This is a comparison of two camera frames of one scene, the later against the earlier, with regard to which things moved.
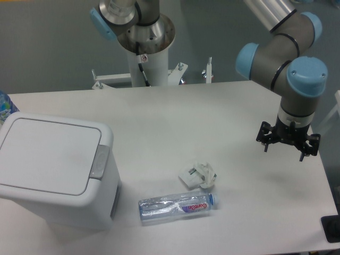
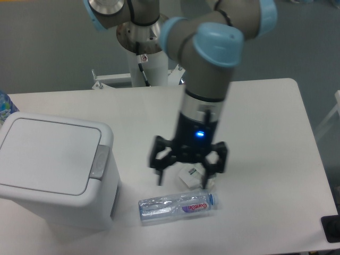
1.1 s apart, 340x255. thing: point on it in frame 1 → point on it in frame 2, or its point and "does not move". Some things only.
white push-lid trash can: [65, 169] does not move
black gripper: [297, 135] → [192, 141]
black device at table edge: [331, 225] does not move
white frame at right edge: [331, 116] does not move
